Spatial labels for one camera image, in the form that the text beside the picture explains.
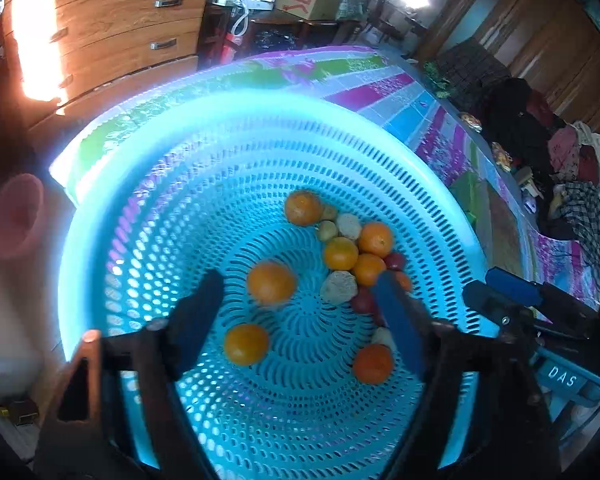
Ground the brown wooden wardrobe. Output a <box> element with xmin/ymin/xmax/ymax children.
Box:
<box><xmin>415</xmin><ymin>0</ymin><xmax>600</xmax><ymax>136</ymax></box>

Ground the pile of clothes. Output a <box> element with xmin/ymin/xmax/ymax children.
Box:
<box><xmin>480</xmin><ymin>77</ymin><xmax>600</xmax><ymax>241</ymax></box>

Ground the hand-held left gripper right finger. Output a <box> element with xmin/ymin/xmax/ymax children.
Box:
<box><xmin>370</xmin><ymin>270</ymin><xmax>563</xmax><ymax>480</ymax></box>

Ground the large single orange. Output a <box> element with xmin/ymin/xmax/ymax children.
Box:
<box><xmin>246</xmin><ymin>259</ymin><xmax>298</xmax><ymax>307</ymax></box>

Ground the plaid shirt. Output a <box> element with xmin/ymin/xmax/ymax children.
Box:
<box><xmin>552</xmin><ymin>180</ymin><xmax>600</xmax><ymax>261</ymax></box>

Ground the pale beige cut chunk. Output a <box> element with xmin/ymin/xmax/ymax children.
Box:
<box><xmin>335</xmin><ymin>213</ymin><xmax>362</xmax><ymax>241</ymax></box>
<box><xmin>371</xmin><ymin>327</ymin><xmax>397</xmax><ymax>353</ymax></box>
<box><xmin>320</xmin><ymin>271</ymin><xmax>358</xmax><ymax>306</ymax></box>

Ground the pile of oranges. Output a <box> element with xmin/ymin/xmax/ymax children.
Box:
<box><xmin>224</xmin><ymin>190</ymin><xmax>413</xmax><ymax>386</ymax></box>

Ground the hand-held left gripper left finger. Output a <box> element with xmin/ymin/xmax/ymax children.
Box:
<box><xmin>32</xmin><ymin>269</ymin><xmax>226</xmax><ymax>480</ymax></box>

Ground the red fire extinguisher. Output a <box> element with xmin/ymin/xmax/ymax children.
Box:
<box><xmin>220</xmin><ymin>30</ymin><xmax>241</xmax><ymax>66</ymax></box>

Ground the green leafy cloth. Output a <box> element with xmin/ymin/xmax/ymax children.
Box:
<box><xmin>422</xmin><ymin>60</ymin><xmax>453</xmax><ymax>98</ymax></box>

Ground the blue perforated plastic basket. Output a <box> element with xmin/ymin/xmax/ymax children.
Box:
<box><xmin>57</xmin><ymin>89</ymin><xmax>501</xmax><ymax>480</ymax></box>

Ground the wooden chest of drawers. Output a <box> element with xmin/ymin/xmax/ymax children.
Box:
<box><xmin>2</xmin><ymin>0</ymin><xmax>218</xmax><ymax>136</ymax></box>

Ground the pink bowl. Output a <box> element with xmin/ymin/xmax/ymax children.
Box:
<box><xmin>0</xmin><ymin>174</ymin><xmax>46</xmax><ymax>261</ymax></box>

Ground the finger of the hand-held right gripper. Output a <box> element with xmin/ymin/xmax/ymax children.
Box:
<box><xmin>485</xmin><ymin>267</ymin><xmax>543</xmax><ymax>308</ymax></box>
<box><xmin>462</xmin><ymin>280</ymin><xmax>521</xmax><ymax>333</ymax></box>

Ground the small white box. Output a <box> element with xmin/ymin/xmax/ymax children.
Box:
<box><xmin>517</xmin><ymin>175</ymin><xmax>541</xmax><ymax>201</ymax></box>

